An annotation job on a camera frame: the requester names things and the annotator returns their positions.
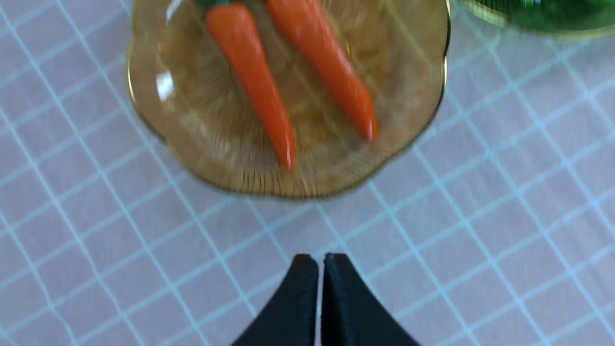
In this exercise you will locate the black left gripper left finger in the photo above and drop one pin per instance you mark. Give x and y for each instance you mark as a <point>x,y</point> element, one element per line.
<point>289,317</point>

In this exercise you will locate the green ribbed glass plate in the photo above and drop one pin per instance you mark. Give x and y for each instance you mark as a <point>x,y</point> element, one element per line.
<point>566,19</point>

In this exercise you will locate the amber ribbed glass plate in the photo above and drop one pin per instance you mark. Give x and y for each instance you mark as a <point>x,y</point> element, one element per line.
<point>184,90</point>

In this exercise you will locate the orange toy carrot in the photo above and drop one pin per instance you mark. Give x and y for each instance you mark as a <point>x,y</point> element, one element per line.
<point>306,26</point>
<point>233,28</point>

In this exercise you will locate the pink checkered tablecloth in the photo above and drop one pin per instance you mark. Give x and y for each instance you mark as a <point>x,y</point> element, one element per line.
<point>495,229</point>

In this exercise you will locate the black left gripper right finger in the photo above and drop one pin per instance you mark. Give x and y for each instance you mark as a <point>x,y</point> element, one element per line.
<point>350,314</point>

